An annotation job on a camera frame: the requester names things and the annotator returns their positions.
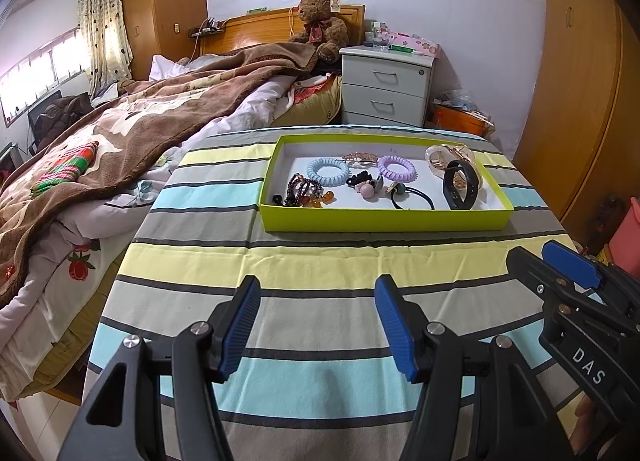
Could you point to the pink plastic bucket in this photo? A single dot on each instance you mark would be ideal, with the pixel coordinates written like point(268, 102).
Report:
point(627, 236)

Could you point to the large wooden wardrobe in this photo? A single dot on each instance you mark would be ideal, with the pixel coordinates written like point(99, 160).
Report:
point(585, 91)

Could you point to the tall wooden cabinet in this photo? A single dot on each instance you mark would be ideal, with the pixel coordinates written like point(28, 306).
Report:
point(165, 6)

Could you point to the brown fleece blanket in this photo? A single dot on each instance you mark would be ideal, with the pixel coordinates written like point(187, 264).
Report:
point(150, 121)

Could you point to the black power strip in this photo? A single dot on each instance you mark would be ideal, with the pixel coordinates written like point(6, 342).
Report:
point(205, 31)

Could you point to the dotted curtain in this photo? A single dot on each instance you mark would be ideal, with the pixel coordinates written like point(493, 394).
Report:
point(105, 26)

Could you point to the pink floral tissue box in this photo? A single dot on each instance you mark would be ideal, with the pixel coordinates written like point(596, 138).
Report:
point(415, 43)

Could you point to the grey nightstand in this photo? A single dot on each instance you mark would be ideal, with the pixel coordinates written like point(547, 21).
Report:
point(385, 91)

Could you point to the striped tablecloth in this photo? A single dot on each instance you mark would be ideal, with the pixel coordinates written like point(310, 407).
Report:
point(310, 261)

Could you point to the yellow red pillow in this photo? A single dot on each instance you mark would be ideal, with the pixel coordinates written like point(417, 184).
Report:
point(315, 101)

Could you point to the green cardboard box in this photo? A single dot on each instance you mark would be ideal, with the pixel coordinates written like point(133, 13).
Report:
point(380, 218)

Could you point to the wooden headboard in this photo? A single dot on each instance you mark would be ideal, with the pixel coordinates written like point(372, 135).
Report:
point(260, 31)

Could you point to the white floral quilt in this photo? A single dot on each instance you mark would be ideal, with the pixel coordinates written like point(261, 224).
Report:
point(45, 301)

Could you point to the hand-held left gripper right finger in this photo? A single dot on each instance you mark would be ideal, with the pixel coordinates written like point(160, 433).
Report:
point(395, 326)

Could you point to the dark chair with clothes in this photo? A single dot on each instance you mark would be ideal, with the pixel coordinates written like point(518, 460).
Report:
point(55, 116)

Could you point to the brown teddy bear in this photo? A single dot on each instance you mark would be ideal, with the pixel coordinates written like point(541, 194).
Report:
point(320, 26)

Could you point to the black smart band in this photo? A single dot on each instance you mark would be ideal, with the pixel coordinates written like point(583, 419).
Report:
point(455, 191)

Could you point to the orange storage box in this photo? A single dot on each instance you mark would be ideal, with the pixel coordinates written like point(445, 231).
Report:
point(460, 121)

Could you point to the gold hair clip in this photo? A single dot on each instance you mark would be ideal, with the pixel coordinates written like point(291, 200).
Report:
point(360, 158)

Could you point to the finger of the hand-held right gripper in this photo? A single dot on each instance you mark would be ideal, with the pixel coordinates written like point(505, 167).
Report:
point(570, 261)
point(530, 268)

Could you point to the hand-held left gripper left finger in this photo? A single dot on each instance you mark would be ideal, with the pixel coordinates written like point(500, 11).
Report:
point(240, 326)

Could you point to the black clip with pink ball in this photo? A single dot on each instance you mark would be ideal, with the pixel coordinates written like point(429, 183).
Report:
point(365, 186)

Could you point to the person's right hand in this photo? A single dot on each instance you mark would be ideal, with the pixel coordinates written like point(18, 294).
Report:
point(585, 421)

